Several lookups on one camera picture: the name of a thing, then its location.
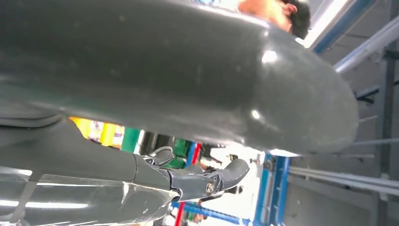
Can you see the red metal post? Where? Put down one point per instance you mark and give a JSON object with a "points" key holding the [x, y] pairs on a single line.
{"points": [[180, 215]]}

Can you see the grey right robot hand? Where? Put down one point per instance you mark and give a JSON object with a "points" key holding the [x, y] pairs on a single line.
{"points": [[156, 62]]}

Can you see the blue metal rack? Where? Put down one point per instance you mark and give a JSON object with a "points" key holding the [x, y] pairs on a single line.
{"points": [[279, 187]]}

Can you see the person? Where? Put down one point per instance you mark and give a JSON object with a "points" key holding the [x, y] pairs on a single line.
{"points": [[271, 15]]}

